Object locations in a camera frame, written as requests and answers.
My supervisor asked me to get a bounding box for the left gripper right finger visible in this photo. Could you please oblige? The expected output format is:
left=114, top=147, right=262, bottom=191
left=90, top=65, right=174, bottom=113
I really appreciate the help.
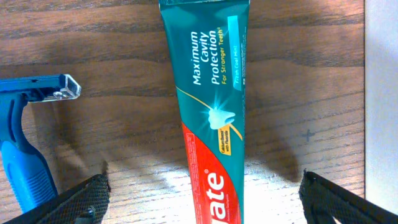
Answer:
left=299, top=170, right=397, bottom=224

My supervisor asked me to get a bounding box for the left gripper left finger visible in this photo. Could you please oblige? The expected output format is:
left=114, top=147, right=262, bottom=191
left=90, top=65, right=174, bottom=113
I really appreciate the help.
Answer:
left=4, top=174, right=110, bottom=224

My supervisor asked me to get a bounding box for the blue disposable razor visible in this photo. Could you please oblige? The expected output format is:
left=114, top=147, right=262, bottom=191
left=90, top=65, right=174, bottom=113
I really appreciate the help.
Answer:
left=1, top=74, right=81, bottom=213

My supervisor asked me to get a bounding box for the white box pink interior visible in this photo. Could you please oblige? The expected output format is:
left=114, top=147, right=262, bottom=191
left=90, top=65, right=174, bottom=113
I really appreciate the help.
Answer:
left=364, top=0, right=397, bottom=213

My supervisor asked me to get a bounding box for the green red toothpaste tube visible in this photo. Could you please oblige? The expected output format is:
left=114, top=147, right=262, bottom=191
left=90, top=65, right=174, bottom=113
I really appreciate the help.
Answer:
left=159, top=0, right=250, bottom=224

